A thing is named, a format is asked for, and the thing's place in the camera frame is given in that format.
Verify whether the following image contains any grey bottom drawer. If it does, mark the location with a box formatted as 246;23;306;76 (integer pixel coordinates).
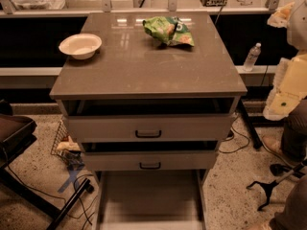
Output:
92;170;206;230

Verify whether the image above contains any grey drawer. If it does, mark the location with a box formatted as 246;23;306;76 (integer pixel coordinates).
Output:
82;141;218;172
92;170;206;230
61;97;239;143

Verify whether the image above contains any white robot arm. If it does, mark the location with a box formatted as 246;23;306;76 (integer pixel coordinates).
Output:
263;0;307;121

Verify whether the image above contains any grey top drawer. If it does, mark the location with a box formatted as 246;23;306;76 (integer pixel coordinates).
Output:
61;97;239;143

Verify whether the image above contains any grey drawer cabinet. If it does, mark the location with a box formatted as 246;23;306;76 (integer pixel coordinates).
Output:
49;11;248;177

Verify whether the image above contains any grey middle drawer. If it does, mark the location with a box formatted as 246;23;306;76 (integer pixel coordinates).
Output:
82;141;218;172

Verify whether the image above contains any green chip bag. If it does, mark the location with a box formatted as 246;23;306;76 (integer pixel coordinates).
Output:
142;16;195;47

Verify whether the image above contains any white paper bowl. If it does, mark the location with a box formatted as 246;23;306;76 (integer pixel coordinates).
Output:
59;34;102;60

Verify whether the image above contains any black metal leg right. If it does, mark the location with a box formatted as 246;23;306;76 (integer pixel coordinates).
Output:
238;101;263;150

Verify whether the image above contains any clear plastic water bottle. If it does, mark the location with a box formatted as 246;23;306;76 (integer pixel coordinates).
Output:
243;43;261;72

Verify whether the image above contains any black grabber tool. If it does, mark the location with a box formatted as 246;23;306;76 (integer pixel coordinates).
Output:
248;159;307;211

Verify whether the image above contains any black chair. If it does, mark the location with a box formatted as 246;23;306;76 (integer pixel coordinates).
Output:
0;103;95;230

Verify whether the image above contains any black floor cable right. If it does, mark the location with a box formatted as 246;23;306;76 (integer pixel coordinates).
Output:
218;113;251;155

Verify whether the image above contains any black floor cable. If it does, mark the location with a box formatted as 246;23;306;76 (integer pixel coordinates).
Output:
2;147;98;230
218;113;251;155

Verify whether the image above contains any wire basket with snacks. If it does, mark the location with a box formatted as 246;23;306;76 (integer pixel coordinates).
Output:
50;121;83;166

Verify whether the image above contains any black floor cable left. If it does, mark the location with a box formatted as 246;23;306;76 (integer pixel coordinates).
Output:
2;147;98;230

